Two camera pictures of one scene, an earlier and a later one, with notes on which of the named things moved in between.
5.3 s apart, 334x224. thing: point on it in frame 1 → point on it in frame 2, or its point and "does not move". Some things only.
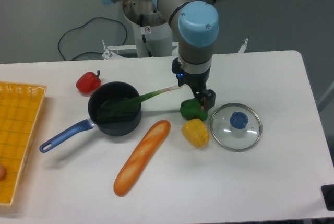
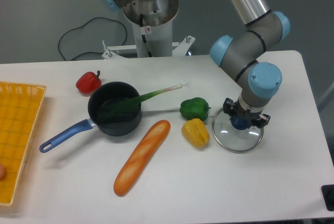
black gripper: [197, 82] → [230, 108]
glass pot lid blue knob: [236, 127] does not move
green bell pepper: [190, 109] does not move
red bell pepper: [88, 83] does not move
